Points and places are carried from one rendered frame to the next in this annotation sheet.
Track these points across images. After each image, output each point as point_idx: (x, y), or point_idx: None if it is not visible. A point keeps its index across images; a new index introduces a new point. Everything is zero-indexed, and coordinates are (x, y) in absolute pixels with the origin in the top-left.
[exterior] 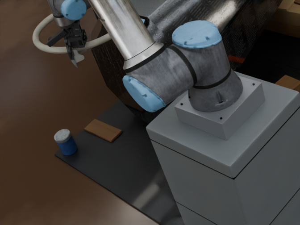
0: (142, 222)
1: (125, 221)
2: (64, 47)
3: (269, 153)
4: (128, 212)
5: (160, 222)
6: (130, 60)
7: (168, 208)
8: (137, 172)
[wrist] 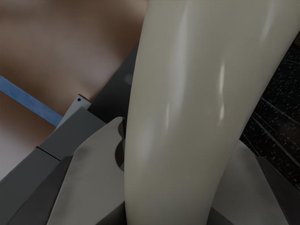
0: (117, 54)
1: (120, 35)
2: (183, 181)
3: None
4: (130, 37)
5: (114, 74)
6: None
7: (129, 81)
8: None
